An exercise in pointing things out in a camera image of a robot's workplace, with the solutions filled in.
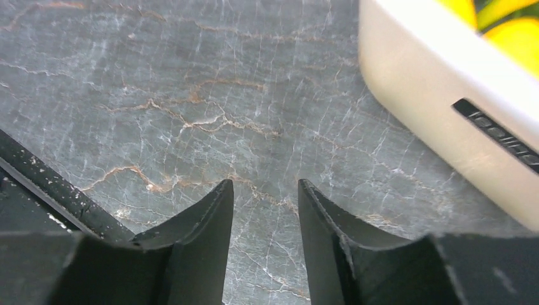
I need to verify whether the yellow banana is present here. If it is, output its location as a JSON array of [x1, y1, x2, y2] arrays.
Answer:
[[477, 0, 538, 30]]

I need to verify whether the yellow mango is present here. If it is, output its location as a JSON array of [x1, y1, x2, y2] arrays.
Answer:
[[483, 17, 538, 79]]

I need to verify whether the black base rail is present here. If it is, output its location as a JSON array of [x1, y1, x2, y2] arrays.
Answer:
[[1, 131, 135, 241]]

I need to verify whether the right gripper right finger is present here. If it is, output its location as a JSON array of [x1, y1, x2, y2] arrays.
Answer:
[[297, 179, 538, 304]]

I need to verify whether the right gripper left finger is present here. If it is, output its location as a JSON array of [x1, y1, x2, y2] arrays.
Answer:
[[1, 179, 234, 304]]

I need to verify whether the white plastic basket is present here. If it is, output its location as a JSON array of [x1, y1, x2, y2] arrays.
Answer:
[[358, 1, 538, 231]]

